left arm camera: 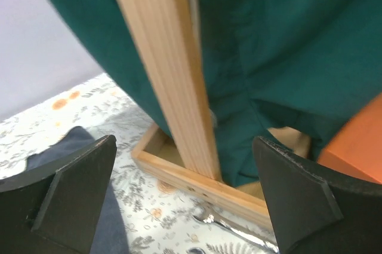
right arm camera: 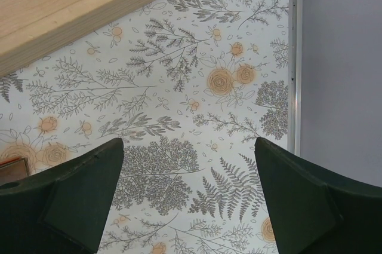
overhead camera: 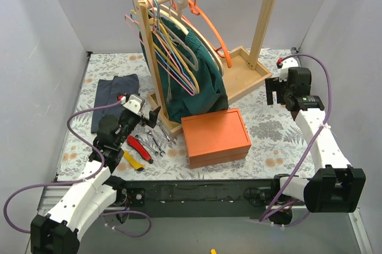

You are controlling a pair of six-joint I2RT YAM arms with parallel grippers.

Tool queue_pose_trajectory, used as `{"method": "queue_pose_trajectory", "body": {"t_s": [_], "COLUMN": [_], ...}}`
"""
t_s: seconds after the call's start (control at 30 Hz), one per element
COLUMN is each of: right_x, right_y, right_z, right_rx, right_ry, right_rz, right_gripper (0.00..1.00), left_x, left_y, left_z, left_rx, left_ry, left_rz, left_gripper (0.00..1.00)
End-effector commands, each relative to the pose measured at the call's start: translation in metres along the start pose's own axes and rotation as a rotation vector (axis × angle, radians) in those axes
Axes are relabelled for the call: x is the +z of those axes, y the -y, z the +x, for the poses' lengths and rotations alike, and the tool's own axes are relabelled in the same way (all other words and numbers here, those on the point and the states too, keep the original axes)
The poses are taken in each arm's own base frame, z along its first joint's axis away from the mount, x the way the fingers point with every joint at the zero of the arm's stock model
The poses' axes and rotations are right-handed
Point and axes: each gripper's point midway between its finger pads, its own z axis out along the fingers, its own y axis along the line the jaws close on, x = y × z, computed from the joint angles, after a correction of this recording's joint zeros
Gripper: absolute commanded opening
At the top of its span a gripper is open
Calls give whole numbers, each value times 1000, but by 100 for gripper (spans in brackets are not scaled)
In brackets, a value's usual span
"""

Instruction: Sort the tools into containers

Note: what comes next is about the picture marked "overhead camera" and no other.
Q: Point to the navy blue cloth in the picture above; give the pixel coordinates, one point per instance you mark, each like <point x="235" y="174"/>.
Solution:
<point x="106" y="94"/>

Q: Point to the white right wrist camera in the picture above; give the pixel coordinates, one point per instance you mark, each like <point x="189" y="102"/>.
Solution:
<point x="284" y="65"/>

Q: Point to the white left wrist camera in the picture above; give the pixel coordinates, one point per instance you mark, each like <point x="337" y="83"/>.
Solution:
<point x="133" y="103"/>

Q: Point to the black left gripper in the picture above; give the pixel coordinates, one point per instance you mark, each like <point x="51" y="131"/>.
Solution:
<point x="148" y="116"/>

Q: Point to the orange drawer box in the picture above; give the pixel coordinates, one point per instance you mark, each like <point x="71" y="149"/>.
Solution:
<point x="216" y="137"/>

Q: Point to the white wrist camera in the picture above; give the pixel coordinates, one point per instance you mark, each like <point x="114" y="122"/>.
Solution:
<point x="284" y="65"/>
<point x="133" y="103"/>

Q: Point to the wooden clothes rack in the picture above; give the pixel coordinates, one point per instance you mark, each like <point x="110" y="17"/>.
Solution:
<point x="242" y="73"/>

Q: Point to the green shorts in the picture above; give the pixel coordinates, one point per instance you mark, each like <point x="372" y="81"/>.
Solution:
<point x="212" y="96"/>

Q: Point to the aluminium frame rail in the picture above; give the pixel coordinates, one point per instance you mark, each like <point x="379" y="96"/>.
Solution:
<point x="51" y="195"/>

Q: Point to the orange plastic hanger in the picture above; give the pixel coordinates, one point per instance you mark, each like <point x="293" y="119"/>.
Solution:
<point x="222" y="50"/>

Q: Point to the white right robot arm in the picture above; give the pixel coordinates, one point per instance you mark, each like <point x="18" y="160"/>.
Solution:
<point x="336" y="186"/>

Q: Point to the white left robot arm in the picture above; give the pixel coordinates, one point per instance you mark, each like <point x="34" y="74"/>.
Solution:
<point x="98" y="192"/>

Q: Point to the blue wire hanger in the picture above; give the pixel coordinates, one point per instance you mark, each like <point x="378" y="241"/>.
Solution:
<point x="175" y="64"/>

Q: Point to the yellow utility knife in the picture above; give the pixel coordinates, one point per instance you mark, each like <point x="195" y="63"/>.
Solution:
<point x="135" y="164"/>

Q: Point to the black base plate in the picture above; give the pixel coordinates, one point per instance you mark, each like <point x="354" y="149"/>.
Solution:
<point x="194" y="198"/>

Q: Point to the steel open-end wrench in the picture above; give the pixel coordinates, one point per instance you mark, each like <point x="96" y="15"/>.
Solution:
<point x="161" y="151"/>

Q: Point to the floral table mat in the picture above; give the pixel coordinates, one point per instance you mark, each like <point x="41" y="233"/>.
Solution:
<point x="277" y="142"/>

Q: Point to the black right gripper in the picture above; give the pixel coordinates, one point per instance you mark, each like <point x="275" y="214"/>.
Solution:
<point x="277" y="90"/>

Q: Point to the yellow wire hanger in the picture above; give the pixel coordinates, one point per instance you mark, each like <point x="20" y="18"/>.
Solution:
<point x="192" y="64"/>

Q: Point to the steel ratchet wrench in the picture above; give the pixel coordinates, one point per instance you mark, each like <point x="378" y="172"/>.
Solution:
<point x="155" y="152"/>

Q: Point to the steel combination wrench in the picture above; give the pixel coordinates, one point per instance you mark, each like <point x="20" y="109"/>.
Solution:
<point x="168" y="138"/>

